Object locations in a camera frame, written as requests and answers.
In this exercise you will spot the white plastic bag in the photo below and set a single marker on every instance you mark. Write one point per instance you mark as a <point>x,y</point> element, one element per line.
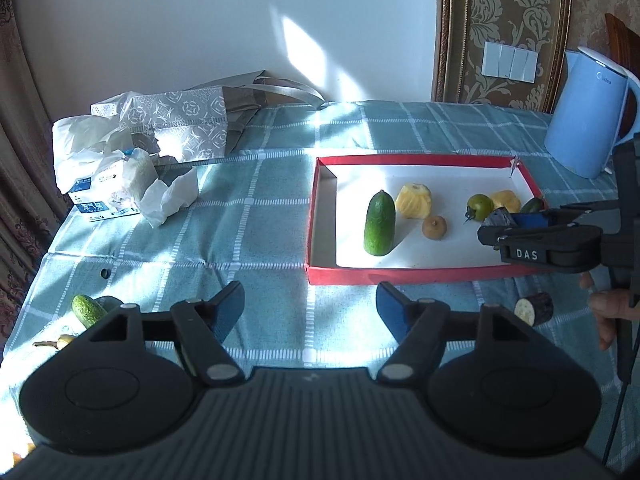
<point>80,135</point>

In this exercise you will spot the red cardboard box tray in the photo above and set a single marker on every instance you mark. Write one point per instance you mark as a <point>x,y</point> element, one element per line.
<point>425,255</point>

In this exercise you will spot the white wall switch panel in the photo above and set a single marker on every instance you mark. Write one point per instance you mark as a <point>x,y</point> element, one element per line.
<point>510,61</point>

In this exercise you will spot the grey patterned gift bag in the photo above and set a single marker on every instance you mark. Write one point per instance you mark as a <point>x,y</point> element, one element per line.
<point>185,120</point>

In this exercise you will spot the brown longan fruit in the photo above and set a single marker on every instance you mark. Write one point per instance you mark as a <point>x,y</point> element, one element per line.
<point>434,227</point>

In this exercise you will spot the person's right hand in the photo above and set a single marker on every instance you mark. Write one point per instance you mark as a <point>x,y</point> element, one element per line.
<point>605,310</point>

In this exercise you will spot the brown curtain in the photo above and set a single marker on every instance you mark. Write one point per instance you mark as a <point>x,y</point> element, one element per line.
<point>20,135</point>

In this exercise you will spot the yellow pineapple chunk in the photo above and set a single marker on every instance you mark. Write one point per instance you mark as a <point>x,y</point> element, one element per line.
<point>505,200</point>
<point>414,200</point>

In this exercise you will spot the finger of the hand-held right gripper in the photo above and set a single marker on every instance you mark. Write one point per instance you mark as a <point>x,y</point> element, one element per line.
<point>530,220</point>
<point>550,240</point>

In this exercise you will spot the eggplant piece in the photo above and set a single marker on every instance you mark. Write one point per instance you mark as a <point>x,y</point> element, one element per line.
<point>534,307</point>

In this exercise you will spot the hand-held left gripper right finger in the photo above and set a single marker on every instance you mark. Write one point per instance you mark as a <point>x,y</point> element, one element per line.
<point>392,310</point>

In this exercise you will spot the wooden chair back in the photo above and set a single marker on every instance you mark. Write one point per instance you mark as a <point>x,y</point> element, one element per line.
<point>622,35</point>

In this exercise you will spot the green tomato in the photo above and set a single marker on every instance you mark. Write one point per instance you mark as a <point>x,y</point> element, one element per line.
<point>480,206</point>
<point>532,205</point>

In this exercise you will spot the teal checked tablecloth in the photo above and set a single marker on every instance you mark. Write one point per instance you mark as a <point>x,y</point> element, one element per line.
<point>250,240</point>

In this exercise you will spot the ornate wooden frame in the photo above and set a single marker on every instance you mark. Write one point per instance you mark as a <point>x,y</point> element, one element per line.
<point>445,35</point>

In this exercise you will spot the white tissue pack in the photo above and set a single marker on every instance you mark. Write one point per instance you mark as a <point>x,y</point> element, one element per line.
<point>115,185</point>

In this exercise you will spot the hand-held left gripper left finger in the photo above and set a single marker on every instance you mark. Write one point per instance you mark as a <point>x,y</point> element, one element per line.
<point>227,305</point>

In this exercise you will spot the green cucumber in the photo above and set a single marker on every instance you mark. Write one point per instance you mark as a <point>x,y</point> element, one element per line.
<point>380,222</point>
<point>85,310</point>

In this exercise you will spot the yellow banana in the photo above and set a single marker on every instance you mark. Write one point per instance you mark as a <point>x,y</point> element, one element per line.
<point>50,344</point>

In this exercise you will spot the crumpled white tissue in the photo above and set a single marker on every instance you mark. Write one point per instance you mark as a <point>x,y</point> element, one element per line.
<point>167,197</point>

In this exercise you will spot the blue electric kettle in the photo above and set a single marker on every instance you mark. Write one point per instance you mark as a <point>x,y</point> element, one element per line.
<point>585,125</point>

